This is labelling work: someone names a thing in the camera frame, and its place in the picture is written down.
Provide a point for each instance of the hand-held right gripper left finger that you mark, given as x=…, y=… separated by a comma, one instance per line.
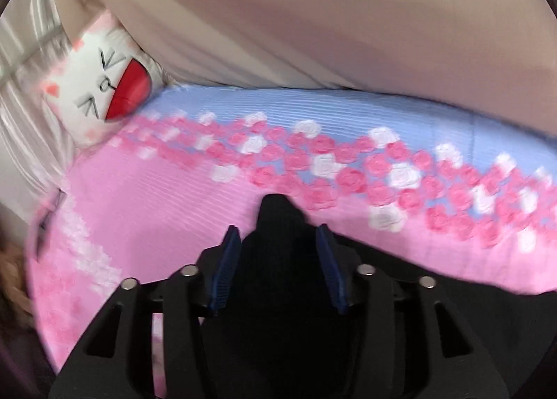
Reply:
x=226, y=268

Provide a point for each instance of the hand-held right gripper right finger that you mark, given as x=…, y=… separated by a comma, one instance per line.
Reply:
x=333, y=268

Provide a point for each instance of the black pants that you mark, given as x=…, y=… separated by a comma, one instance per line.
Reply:
x=278, y=294

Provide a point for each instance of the pink rose print bed sheet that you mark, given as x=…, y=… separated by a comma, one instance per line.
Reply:
x=174, y=207

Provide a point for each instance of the brown fuzzy cloth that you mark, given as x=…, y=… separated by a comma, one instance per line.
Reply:
x=13, y=290

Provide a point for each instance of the white cat face cushion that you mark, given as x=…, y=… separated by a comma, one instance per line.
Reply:
x=95, y=77

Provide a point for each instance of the large beige cloth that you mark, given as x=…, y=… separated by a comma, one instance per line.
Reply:
x=304, y=12

